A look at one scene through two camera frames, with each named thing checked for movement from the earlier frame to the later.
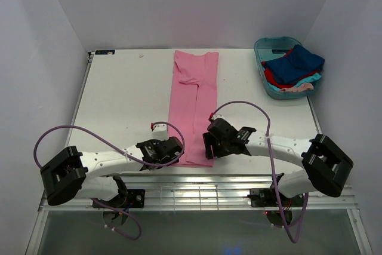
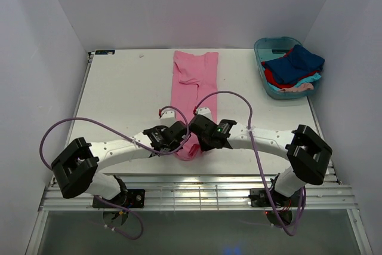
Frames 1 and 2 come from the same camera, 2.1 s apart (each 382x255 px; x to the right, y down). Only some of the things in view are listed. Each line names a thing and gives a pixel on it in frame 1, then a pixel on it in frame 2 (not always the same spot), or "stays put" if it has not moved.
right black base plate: (267, 198) stays put
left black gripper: (175, 148) to (180, 131)
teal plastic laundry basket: (289, 71) stays put
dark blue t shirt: (302, 62) stays put
